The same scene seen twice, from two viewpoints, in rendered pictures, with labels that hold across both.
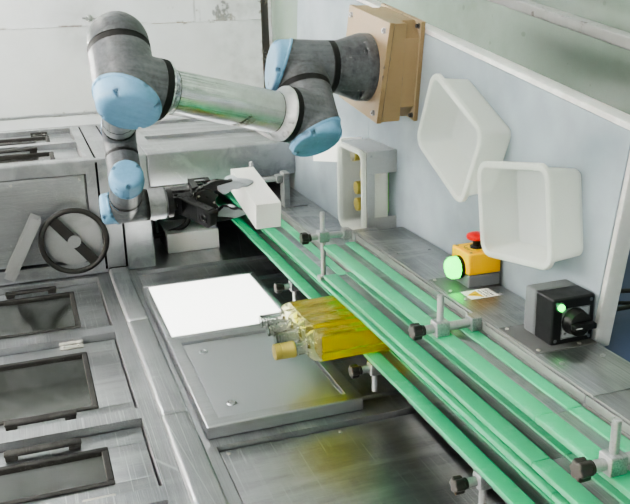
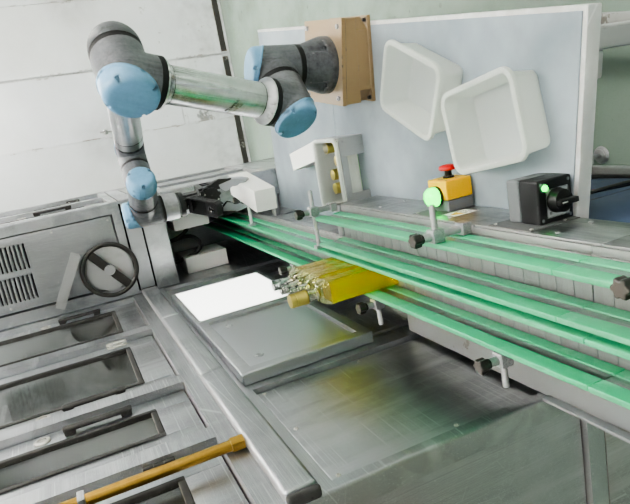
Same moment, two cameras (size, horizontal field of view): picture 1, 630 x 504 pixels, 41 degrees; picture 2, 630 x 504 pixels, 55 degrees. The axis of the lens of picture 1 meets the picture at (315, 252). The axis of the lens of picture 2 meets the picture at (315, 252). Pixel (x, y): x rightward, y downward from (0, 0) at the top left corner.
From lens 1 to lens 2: 0.38 m
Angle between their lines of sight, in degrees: 6
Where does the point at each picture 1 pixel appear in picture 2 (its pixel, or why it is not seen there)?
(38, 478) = (96, 443)
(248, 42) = (227, 134)
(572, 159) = (525, 64)
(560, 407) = (571, 261)
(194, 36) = (186, 135)
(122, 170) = (136, 175)
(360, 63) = (322, 57)
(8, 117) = not seen: hidden behind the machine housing
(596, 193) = (555, 83)
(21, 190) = (60, 234)
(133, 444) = (178, 403)
